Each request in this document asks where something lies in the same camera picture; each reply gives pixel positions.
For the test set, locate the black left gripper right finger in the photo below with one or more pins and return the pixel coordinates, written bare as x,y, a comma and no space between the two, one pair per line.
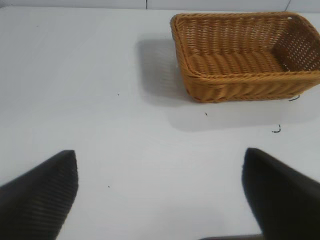
285,195

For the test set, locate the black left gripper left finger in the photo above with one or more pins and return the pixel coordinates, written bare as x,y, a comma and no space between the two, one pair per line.
37,197

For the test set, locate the brown woven wicker basket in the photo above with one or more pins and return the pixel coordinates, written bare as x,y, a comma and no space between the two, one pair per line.
240,60

